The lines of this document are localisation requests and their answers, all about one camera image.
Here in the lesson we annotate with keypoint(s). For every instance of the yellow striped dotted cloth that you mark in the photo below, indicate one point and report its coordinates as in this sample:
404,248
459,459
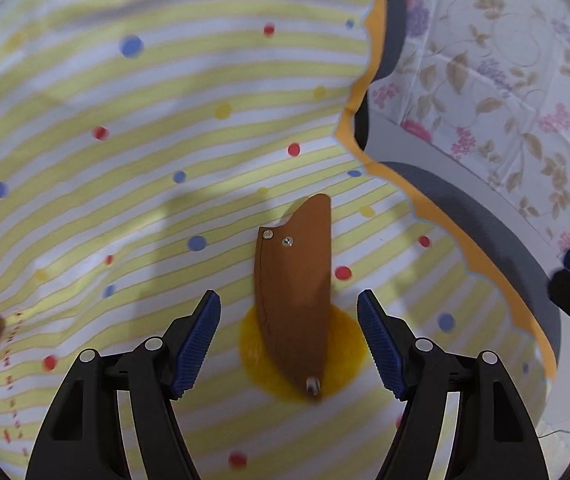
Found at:
165,110

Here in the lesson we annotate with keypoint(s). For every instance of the grey office chair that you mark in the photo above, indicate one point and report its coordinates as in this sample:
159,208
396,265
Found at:
490,230

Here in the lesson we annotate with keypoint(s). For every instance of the yellow round felt pad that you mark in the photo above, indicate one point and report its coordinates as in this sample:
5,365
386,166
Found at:
347,355

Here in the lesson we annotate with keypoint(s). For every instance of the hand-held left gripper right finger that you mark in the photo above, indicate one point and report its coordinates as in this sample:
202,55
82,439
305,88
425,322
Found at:
380,345

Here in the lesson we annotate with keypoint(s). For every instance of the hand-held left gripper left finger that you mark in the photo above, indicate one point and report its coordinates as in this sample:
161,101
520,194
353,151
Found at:
197,345

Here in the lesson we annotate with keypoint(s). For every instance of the floral wall sheet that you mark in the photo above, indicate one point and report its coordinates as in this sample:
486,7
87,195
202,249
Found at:
515,85

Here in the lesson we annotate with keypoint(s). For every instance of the brown leather sheath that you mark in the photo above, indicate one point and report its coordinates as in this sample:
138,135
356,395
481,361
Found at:
295,285

